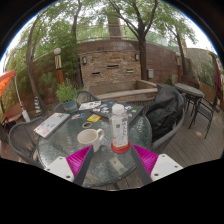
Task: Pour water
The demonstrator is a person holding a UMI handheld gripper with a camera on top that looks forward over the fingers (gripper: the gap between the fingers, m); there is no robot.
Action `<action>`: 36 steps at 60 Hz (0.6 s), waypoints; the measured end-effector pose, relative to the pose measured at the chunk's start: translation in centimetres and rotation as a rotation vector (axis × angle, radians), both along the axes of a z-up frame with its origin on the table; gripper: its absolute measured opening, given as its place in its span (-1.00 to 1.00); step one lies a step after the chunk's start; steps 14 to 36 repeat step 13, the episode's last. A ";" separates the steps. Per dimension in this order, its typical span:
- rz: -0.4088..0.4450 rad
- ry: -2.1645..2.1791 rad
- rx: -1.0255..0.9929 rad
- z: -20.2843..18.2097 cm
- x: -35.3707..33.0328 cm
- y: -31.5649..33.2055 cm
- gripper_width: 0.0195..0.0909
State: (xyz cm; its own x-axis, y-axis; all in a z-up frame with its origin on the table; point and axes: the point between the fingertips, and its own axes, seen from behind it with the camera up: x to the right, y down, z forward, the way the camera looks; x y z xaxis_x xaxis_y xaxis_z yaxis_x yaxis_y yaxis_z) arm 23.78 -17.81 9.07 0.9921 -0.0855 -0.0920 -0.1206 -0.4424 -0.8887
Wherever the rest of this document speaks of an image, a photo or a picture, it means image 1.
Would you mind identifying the black laptop with stickers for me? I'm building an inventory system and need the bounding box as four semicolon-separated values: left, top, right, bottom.
91;100;146;126

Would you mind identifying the black jacket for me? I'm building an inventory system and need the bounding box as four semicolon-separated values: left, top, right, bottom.
145;84;186;143

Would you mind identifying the silver laptop with stickers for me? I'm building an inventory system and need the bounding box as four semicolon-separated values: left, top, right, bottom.
33;112;72;139

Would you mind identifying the blue yellow striped cone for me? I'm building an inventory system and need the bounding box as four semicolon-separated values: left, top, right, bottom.
33;96;43;115

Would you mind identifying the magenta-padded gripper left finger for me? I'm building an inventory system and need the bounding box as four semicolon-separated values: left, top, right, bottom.
44;144;96;187

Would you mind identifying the wooden bench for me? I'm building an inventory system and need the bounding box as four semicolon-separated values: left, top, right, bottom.
0;102;25;126

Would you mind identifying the yellow square card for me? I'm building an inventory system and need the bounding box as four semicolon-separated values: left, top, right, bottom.
86;113;102;123

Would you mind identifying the small blue sticker card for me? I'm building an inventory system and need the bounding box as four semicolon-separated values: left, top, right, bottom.
71;112;87;121

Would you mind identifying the clear drink bottle white cap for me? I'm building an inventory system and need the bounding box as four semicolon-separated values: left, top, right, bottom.
109;102;131;150

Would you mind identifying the white ribbed mug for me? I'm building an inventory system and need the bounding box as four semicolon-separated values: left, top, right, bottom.
76;127;106;154

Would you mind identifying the maroon closed patio umbrella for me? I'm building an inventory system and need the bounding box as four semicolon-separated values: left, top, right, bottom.
211;51;224;101

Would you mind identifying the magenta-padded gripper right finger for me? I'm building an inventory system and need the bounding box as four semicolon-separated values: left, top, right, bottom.
127;143;184;186

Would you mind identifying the green plant in blue pot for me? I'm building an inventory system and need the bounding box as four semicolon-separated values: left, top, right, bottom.
54;78;80;115

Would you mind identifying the small tape roll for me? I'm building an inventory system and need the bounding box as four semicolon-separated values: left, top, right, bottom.
81;121;94;130

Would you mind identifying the flat round red coaster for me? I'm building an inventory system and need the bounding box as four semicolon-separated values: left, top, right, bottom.
109;141;132;155

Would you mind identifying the black metal chair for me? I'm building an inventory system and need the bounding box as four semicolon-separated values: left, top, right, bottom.
187;96;220;140

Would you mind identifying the white sticker sheet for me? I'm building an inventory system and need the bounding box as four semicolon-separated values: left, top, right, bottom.
78;100;103;112

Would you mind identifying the white canopy leg weight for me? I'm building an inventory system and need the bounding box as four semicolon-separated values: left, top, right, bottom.
21;108;32;123

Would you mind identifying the orange canopy tent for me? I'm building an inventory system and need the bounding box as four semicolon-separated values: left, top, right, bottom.
0;68;17;100

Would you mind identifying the dark round side table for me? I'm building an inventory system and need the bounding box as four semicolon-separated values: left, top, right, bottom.
173;82;205;112

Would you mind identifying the grey wall utility box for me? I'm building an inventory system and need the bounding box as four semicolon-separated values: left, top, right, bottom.
146;68;155;80

